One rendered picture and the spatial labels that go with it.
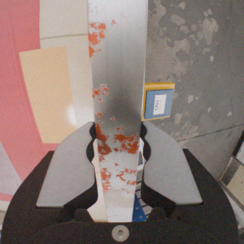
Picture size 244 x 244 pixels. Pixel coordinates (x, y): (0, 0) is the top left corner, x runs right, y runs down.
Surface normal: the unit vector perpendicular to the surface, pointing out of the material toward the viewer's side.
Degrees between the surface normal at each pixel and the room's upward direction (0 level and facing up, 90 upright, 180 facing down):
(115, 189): 15
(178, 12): 0
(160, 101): 0
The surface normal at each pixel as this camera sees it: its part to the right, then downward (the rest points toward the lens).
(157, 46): 0.29, 0.47
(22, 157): 0.04, 0.49
